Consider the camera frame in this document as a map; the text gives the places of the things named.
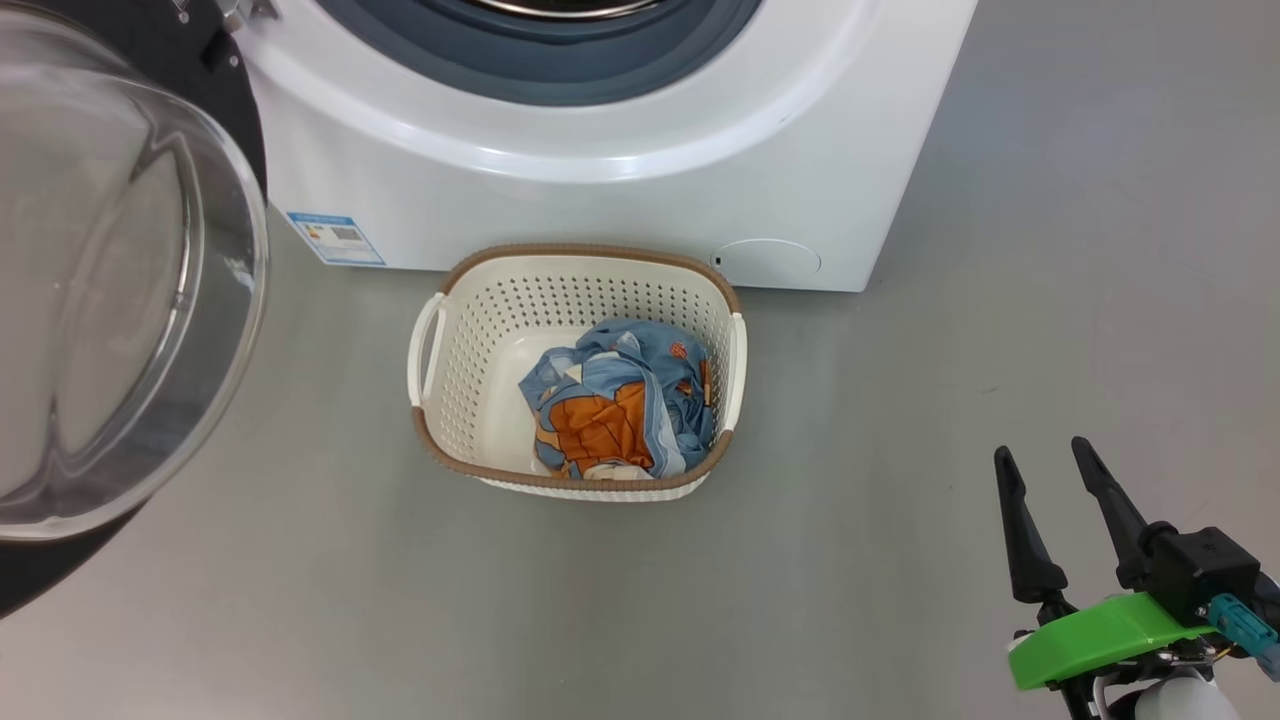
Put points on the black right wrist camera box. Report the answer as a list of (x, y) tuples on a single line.
[(1205, 565)]

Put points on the blue garment large orange patch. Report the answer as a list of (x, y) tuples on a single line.
[(600, 425)]

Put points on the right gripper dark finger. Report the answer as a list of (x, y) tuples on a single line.
[(1115, 510), (1025, 540)]

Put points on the round white filter cover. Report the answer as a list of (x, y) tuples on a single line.
[(770, 262)]

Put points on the white front-load washing machine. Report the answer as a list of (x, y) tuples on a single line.
[(600, 210)]

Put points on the stainless steel washing machine drum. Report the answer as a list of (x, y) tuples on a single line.
[(570, 8)]

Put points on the blue energy label sticker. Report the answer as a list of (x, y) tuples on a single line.
[(335, 238)]

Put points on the round black-rimmed glass door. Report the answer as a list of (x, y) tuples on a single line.
[(120, 300)]

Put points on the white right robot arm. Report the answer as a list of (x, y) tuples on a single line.
[(1180, 700)]

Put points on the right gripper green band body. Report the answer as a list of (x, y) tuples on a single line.
[(1090, 635)]

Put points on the cream perforated laundry basket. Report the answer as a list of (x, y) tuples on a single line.
[(500, 310)]

